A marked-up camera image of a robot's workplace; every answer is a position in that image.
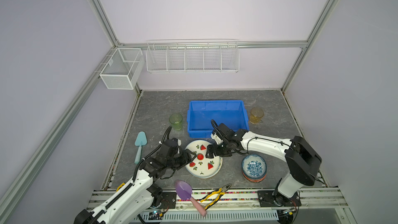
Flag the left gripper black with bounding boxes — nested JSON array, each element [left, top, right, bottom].
[[166, 148, 197, 171]]

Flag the watermelon pattern white plate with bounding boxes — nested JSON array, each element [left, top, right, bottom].
[[186, 140, 223, 179]]

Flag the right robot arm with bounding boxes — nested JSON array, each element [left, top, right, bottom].
[[205, 119, 322, 207]]

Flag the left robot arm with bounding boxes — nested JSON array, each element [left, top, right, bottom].
[[74, 127, 197, 224]]

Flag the blue plastic bin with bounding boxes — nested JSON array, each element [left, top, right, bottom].
[[187, 100, 249, 139]]

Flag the yellow black pliers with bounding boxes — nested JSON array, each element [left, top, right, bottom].
[[200, 184, 232, 210]]

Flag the green glass cup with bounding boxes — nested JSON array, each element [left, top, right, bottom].
[[169, 113, 183, 131]]

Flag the blue floral ceramic bowl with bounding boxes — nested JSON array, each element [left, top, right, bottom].
[[241, 154, 267, 177]]

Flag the teal spatula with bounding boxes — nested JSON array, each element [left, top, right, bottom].
[[134, 131, 147, 164]]

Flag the red rimmed bowl underneath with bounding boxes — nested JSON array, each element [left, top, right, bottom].
[[242, 171, 266, 183]]

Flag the green circuit board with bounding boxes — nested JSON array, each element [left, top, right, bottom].
[[148, 211, 163, 220]]

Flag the amber glass cup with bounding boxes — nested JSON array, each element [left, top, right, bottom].
[[249, 107, 264, 124]]

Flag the yellow tape measure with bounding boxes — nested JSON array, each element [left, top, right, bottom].
[[116, 183, 125, 192]]

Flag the small white mesh basket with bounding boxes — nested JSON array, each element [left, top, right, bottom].
[[100, 48, 145, 90]]

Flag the purple scoop pink handle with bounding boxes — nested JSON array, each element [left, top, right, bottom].
[[175, 180, 207, 217]]

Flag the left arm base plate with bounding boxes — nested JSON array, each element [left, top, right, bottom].
[[149, 191, 177, 209]]

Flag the white vented cable duct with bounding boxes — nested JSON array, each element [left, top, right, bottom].
[[141, 210, 279, 224]]

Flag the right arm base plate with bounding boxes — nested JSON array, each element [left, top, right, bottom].
[[258, 190, 302, 207]]

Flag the long white wire basket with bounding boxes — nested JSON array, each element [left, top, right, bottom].
[[146, 39, 240, 73]]

